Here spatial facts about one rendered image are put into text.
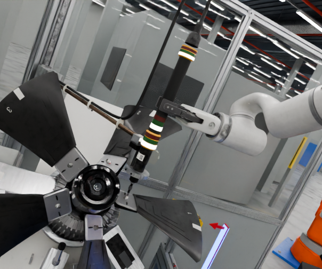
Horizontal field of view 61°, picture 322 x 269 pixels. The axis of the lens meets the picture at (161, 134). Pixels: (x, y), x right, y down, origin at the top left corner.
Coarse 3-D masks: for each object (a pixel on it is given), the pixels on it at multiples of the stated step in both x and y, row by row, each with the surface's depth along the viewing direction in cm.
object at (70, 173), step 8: (72, 152) 75; (64, 160) 76; (72, 160) 76; (80, 160) 75; (56, 168) 77; (64, 168) 76; (72, 168) 76; (80, 168) 75; (64, 176) 77; (72, 176) 76
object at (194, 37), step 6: (198, 24) 69; (198, 30) 69; (192, 36) 69; (198, 36) 69; (186, 42) 72; (192, 42) 69; (198, 42) 70; (144, 150) 74; (150, 150) 74; (138, 156) 75; (144, 156) 74; (138, 162) 75; (144, 162) 75; (138, 168) 75; (144, 168) 76; (132, 180) 76
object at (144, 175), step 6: (132, 138) 78; (138, 138) 76; (132, 144) 77; (138, 144) 76; (132, 150) 77; (138, 150) 77; (132, 156) 77; (126, 162) 78; (132, 162) 77; (126, 168) 75; (132, 168) 76; (132, 174) 74; (138, 174) 74; (144, 174) 76
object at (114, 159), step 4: (104, 156) 84; (108, 156) 83; (112, 156) 83; (116, 156) 82; (100, 160) 83; (104, 160) 82; (112, 160) 81; (116, 160) 81; (120, 160) 80; (124, 160) 79; (104, 164) 81; (108, 164) 80; (112, 164) 80; (120, 164) 78; (112, 168) 78; (116, 168) 78
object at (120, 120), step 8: (184, 0) 74; (208, 0) 68; (176, 16) 74; (168, 32) 75; (160, 56) 77; (152, 72) 77; (64, 88) 103; (144, 88) 78; (80, 96) 97; (88, 104) 93; (96, 104) 91; (136, 104) 80; (104, 112) 88; (120, 120) 83
